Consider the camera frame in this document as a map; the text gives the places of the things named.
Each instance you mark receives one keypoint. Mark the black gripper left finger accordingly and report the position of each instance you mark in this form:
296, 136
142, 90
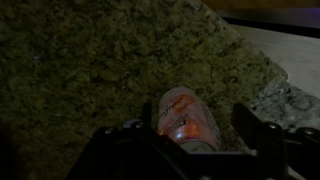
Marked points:
147, 114

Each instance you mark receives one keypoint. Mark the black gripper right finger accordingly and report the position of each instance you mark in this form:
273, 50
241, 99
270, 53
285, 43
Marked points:
266, 138

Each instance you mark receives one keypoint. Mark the pink soda can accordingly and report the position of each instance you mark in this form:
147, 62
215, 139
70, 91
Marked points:
186, 120

